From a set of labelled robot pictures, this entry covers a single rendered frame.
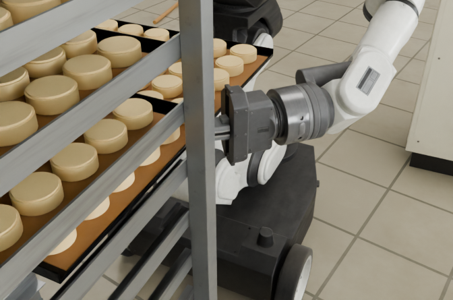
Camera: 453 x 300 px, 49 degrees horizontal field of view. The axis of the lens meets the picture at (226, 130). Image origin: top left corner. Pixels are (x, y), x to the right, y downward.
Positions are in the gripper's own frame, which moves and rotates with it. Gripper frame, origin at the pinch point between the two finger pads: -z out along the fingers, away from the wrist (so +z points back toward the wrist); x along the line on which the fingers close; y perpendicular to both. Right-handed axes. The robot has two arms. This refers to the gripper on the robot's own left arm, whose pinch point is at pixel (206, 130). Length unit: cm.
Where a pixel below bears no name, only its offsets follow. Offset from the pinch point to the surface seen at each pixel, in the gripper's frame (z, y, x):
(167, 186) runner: -8.2, 8.8, -1.4
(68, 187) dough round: -19.9, 14.5, 6.0
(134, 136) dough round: -11.4, 7.2, 6.0
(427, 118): 104, -63, -56
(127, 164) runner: -13.4, 14.0, 7.1
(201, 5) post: -2.4, 7.3, 21.4
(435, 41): 101, -66, -26
